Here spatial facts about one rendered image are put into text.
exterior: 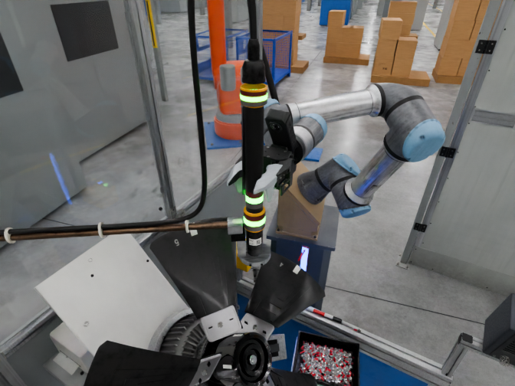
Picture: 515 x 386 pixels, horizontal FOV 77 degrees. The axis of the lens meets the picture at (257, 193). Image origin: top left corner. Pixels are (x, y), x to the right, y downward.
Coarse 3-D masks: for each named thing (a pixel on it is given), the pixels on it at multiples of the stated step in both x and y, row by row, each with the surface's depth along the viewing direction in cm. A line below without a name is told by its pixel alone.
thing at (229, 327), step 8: (216, 312) 80; (224, 312) 79; (232, 312) 79; (208, 320) 80; (216, 320) 79; (224, 320) 79; (232, 320) 79; (216, 328) 79; (224, 328) 79; (232, 328) 79; (240, 328) 78; (208, 336) 79; (216, 336) 79; (224, 336) 79
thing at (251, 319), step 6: (246, 318) 88; (252, 318) 88; (258, 318) 88; (246, 324) 87; (252, 324) 87; (258, 324) 87; (264, 324) 87; (270, 324) 87; (240, 330) 85; (246, 330) 85; (252, 330) 85; (258, 330) 85; (264, 330) 85; (270, 330) 85; (264, 336) 84
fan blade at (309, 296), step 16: (272, 256) 104; (272, 272) 100; (288, 272) 101; (304, 272) 103; (256, 288) 95; (272, 288) 96; (288, 288) 96; (304, 288) 98; (320, 288) 101; (256, 304) 91; (272, 304) 91; (288, 304) 92; (304, 304) 94; (272, 320) 87; (288, 320) 88
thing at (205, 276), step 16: (160, 240) 81; (192, 240) 82; (208, 240) 83; (224, 240) 84; (160, 256) 81; (176, 256) 81; (192, 256) 81; (208, 256) 82; (224, 256) 82; (176, 272) 81; (192, 272) 81; (208, 272) 81; (224, 272) 81; (192, 288) 80; (208, 288) 80; (224, 288) 80; (192, 304) 80; (208, 304) 80; (224, 304) 79
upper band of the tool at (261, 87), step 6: (246, 84) 52; (252, 84) 52; (264, 84) 51; (246, 90) 49; (252, 90) 49; (258, 90) 49; (246, 96) 50; (252, 96) 49; (258, 96) 49; (252, 102) 50; (258, 102) 50
